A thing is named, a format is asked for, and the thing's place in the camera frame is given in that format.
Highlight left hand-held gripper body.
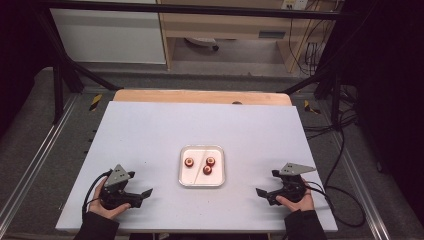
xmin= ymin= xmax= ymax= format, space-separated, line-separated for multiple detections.
xmin=99 ymin=163 xmax=142 ymax=211

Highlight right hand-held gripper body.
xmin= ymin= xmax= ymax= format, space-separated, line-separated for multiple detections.
xmin=278 ymin=162 xmax=317 ymax=203

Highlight white square tray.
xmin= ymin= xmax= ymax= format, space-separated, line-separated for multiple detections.
xmin=178 ymin=144 xmax=226 ymax=188

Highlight thin bamboo skewer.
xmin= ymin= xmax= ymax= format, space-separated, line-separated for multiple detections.
xmin=193 ymin=148 xmax=216 ymax=185

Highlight person's right hand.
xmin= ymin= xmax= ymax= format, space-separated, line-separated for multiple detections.
xmin=275 ymin=179 xmax=315 ymax=213

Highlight person's left hand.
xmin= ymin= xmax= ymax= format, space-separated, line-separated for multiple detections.
xmin=87 ymin=179 xmax=132 ymax=221

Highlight white table cover board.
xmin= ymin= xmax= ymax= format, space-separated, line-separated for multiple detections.
xmin=55 ymin=101 xmax=339 ymax=234

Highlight yellow black floor tape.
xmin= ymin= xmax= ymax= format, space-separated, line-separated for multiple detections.
xmin=303 ymin=99 xmax=322 ymax=115
xmin=88 ymin=93 xmax=104 ymax=112

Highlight black metal stand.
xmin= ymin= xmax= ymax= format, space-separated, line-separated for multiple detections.
xmin=281 ymin=64 xmax=344 ymax=132
xmin=33 ymin=9 xmax=124 ymax=125

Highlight wooden table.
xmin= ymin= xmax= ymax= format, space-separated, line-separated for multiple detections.
xmin=112 ymin=88 xmax=294 ymax=107

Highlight white cabinet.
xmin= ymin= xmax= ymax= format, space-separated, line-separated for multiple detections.
xmin=49 ymin=0 xmax=167 ymax=65

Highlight dark curtain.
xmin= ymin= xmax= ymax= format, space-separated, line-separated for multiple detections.
xmin=338 ymin=0 xmax=424 ymax=229
xmin=0 ymin=0 xmax=54 ymax=138

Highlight office chair base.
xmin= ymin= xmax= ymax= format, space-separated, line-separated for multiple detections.
xmin=184 ymin=36 xmax=221 ymax=52

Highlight light wooden desk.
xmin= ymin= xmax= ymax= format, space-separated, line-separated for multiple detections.
xmin=156 ymin=0 xmax=342 ymax=74

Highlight white power strip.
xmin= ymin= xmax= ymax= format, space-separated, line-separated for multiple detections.
xmin=281 ymin=0 xmax=309 ymax=11

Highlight black metal crossbar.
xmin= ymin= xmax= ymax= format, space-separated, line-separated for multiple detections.
xmin=34 ymin=0 xmax=353 ymax=21

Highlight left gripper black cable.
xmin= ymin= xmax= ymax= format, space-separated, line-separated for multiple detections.
xmin=81 ymin=169 xmax=113 ymax=221

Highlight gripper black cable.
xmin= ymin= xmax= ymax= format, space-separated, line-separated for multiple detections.
xmin=81 ymin=169 xmax=113 ymax=221
xmin=304 ymin=181 xmax=366 ymax=229

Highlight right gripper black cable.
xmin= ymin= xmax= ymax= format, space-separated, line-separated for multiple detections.
xmin=304 ymin=181 xmax=366 ymax=229

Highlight aluminium floor rail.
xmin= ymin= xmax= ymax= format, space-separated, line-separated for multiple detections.
xmin=0 ymin=94 xmax=80 ymax=228
xmin=328 ymin=131 xmax=392 ymax=240

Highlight black floor cables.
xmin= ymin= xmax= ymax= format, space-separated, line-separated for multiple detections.
xmin=301 ymin=83 xmax=360 ymax=142

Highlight hanging black cables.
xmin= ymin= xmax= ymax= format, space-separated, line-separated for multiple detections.
xmin=288 ymin=0 xmax=339 ymax=78

